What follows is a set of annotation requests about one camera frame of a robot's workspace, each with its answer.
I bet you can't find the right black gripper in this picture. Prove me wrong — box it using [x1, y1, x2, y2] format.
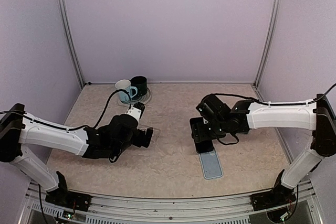
[193, 118, 228, 142]

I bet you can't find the clear phone case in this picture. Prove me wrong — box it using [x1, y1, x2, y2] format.
[139, 125, 161, 142]

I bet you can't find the light blue phone case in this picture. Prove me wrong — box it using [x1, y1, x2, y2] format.
[199, 149, 223, 180]

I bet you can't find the black phone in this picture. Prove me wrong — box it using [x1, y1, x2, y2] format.
[194, 140, 214, 154]

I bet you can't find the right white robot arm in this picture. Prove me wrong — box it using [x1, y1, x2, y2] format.
[190, 94, 335, 205]

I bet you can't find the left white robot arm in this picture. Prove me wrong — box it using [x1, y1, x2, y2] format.
[1, 103, 158, 206]

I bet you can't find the light blue mug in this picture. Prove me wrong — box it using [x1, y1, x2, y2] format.
[115, 79, 138, 104]

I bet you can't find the grey patterned saucer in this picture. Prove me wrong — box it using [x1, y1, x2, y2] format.
[117, 87, 152, 106]

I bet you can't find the black mug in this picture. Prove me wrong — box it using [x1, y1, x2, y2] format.
[131, 76, 147, 97]

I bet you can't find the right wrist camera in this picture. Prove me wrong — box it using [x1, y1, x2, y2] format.
[196, 94, 227, 121]

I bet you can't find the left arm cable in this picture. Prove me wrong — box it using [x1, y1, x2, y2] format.
[62, 89, 132, 132]

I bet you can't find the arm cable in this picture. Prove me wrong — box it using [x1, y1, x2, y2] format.
[209, 83, 336, 105]
[62, 89, 132, 132]

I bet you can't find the front aluminium rail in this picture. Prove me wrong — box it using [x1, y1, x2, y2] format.
[18, 179, 323, 224]

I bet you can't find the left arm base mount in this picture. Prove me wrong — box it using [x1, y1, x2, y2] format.
[45, 171, 92, 212]

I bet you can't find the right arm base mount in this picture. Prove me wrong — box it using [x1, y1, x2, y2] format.
[250, 169, 297, 211]

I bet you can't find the right aluminium frame post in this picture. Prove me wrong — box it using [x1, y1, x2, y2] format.
[253, 0, 281, 89]

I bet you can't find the aluminium frame post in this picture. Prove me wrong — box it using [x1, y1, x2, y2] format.
[57, 0, 86, 89]
[253, 0, 281, 89]

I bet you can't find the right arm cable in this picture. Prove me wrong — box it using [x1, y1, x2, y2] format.
[209, 83, 336, 105]

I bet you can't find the left aluminium frame post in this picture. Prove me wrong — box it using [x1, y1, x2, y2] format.
[57, 0, 86, 89]

